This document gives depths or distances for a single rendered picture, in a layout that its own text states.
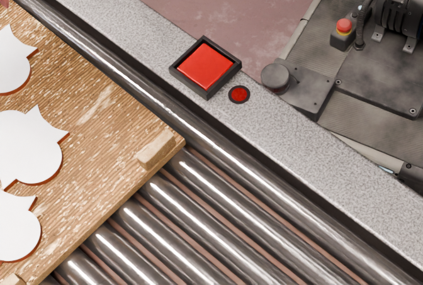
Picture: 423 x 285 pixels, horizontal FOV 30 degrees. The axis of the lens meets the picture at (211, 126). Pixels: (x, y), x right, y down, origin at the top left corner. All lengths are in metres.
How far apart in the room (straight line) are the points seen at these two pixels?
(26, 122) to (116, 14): 0.24
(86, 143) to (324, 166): 0.33
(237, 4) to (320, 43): 0.47
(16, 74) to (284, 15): 1.32
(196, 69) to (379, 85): 0.85
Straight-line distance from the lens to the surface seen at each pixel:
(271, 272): 1.00
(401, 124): 1.90
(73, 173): 1.08
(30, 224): 1.05
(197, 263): 1.01
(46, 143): 1.10
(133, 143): 1.08
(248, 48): 2.30
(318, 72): 1.96
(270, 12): 2.38
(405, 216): 1.05
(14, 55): 1.20
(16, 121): 1.13
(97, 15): 1.25
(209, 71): 1.14
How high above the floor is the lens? 1.86
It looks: 59 degrees down
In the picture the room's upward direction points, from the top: 10 degrees counter-clockwise
